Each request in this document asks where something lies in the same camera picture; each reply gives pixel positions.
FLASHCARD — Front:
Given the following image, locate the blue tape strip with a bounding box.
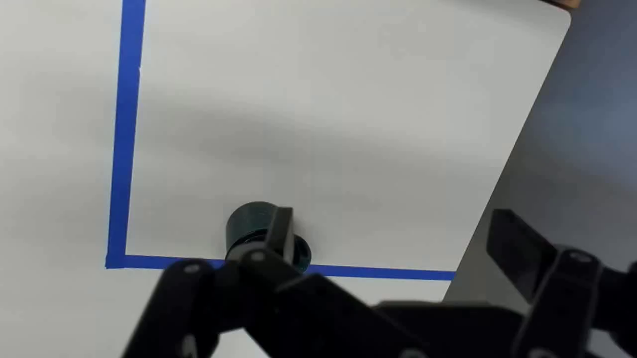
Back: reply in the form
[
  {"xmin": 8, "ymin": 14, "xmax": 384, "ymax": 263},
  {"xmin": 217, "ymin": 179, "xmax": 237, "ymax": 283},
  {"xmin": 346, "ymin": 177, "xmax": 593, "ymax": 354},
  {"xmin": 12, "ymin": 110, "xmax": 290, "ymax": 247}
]
[
  {"xmin": 105, "ymin": 253, "xmax": 458, "ymax": 283},
  {"xmin": 105, "ymin": 0, "xmax": 147, "ymax": 263}
]

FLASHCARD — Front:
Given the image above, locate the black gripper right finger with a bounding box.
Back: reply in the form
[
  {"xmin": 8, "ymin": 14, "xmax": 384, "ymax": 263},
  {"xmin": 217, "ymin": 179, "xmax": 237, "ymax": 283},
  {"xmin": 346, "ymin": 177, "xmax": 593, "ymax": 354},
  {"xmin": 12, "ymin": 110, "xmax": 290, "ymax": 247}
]
[{"xmin": 485, "ymin": 207, "xmax": 637, "ymax": 358}]

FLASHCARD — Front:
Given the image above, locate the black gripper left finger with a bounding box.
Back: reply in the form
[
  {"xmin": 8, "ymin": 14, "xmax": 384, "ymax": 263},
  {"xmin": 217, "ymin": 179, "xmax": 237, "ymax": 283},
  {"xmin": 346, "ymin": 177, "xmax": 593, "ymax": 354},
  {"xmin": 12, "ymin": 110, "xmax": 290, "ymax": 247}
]
[{"xmin": 121, "ymin": 207, "xmax": 426, "ymax": 358}]

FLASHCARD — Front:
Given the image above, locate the dark green mug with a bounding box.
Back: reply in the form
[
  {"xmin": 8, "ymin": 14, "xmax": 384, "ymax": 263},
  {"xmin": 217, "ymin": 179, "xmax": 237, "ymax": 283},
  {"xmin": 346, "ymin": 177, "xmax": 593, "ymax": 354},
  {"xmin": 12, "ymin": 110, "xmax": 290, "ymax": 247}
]
[{"xmin": 223, "ymin": 201, "xmax": 314, "ymax": 275}]

